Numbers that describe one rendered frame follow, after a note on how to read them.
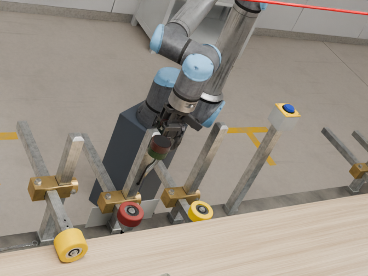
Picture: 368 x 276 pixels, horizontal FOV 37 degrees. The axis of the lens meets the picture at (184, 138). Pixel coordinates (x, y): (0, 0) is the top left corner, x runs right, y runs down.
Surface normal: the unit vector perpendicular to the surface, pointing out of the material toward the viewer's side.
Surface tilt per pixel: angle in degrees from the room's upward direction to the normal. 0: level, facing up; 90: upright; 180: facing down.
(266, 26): 90
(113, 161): 90
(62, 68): 0
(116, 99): 0
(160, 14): 90
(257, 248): 0
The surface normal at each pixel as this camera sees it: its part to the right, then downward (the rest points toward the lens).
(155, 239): 0.35, -0.74
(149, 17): -0.84, 0.03
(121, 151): -0.51, 0.36
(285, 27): 0.42, 0.67
